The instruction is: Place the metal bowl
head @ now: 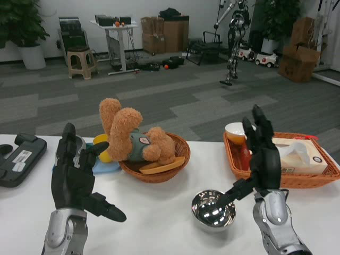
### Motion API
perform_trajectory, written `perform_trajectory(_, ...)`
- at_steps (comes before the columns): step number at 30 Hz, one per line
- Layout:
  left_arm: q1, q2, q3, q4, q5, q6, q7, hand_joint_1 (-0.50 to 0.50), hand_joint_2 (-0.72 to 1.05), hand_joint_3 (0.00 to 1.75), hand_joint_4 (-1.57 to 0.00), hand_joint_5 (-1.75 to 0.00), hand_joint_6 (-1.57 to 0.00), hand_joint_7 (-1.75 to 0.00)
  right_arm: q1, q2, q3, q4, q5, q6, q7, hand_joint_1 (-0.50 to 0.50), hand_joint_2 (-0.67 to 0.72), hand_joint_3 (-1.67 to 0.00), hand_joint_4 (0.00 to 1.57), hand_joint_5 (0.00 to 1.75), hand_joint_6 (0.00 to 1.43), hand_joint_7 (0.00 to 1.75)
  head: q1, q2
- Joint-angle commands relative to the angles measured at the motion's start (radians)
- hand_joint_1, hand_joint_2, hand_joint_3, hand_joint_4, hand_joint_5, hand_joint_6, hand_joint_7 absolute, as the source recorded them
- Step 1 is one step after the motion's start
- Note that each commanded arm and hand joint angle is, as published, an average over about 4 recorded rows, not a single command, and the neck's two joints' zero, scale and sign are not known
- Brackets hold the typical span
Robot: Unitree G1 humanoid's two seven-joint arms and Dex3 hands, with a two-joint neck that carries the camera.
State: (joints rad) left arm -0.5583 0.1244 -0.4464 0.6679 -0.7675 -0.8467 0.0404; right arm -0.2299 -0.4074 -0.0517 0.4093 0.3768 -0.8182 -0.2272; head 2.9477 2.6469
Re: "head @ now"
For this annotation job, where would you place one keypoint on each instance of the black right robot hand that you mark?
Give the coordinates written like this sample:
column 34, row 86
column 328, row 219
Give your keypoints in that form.
column 265, row 167

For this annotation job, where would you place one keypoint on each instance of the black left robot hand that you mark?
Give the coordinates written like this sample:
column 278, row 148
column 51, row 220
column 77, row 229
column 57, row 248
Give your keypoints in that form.
column 71, row 183

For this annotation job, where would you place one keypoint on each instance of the shiny metal bowl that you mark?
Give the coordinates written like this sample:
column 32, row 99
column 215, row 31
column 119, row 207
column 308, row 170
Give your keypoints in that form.
column 212, row 217

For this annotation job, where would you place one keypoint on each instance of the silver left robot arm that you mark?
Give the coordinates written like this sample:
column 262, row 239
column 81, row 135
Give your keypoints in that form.
column 61, row 233

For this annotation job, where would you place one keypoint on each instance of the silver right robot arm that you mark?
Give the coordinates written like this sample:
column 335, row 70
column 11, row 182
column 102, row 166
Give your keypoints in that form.
column 276, row 223

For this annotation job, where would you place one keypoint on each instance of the white orange bowl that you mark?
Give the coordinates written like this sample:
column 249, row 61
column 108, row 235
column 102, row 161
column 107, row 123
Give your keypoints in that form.
column 235, row 131

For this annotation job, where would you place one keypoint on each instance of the red packet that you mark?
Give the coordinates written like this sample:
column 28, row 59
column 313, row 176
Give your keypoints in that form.
column 245, row 158

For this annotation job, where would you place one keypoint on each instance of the beige tissue box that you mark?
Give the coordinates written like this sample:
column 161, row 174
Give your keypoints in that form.
column 305, row 162

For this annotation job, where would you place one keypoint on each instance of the rectangular wicker tray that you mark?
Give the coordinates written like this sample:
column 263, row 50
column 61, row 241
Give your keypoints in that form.
column 305, row 180

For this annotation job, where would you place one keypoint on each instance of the silver grey mug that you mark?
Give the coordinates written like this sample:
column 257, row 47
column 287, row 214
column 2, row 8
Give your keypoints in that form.
column 81, row 142

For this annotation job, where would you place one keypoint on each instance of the black labelled device case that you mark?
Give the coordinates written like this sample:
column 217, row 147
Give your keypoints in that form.
column 26, row 156

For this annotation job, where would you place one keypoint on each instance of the yellow plastic cup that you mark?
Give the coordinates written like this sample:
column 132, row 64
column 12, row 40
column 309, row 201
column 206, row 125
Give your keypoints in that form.
column 101, row 138

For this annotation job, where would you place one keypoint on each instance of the brown teddy bear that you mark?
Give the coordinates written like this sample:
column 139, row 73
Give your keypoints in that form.
column 122, row 132

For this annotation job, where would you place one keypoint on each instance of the black game controller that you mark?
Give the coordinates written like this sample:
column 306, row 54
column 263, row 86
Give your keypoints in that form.
column 3, row 151

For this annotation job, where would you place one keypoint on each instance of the round wicker basket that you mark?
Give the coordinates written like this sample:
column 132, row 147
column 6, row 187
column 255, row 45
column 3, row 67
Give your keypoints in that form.
column 180, row 151

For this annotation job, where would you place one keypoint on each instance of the orange flat plate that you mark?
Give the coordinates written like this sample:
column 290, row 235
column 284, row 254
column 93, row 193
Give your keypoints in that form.
column 164, row 166

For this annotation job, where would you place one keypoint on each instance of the white toy car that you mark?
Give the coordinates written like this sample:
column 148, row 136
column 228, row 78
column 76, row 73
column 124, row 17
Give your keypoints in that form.
column 267, row 59
column 245, row 53

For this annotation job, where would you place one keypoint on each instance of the open brown cardboard box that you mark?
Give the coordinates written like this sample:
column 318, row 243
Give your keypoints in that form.
column 300, row 61

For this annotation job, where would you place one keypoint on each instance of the white plant pot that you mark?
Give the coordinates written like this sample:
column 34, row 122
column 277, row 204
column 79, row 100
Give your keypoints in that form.
column 269, row 45
column 32, row 57

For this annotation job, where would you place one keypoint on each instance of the beige plastic stool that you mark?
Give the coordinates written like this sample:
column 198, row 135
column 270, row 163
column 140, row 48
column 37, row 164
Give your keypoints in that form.
column 81, row 61

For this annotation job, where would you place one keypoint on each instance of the silver black humanoid robot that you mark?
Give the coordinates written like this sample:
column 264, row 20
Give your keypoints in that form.
column 235, row 34

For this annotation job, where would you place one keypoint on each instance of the black cases on floor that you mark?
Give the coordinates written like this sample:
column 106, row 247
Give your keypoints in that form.
column 175, row 61

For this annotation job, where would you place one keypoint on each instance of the white standing desk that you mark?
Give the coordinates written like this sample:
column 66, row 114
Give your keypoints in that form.
column 120, row 45

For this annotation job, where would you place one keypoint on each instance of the dark green potted plant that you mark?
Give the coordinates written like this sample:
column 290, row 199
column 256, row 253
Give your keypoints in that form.
column 279, row 18

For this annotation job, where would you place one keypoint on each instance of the black equipment rack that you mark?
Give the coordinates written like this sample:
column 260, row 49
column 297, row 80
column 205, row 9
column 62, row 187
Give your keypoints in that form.
column 71, row 32

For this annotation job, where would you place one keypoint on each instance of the large brown cardboard box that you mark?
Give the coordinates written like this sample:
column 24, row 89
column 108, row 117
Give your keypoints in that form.
column 175, row 34

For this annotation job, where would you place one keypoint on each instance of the black boxes on desk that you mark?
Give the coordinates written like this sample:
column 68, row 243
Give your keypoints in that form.
column 105, row 20

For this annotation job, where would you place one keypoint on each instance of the stacked brown cardboard boxes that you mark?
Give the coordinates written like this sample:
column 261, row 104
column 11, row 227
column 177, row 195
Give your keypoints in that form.
column 151, row 37

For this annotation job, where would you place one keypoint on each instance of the large green leafy plant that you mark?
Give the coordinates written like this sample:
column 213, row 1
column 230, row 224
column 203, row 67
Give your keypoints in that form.
column 21, row 21

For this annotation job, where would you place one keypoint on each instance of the black bag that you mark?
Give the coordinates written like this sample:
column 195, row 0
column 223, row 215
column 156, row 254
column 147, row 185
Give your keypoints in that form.
column 170, row 12

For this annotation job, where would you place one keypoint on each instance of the black folded metal frame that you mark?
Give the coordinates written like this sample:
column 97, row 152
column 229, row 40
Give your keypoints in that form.
column 202, row 50

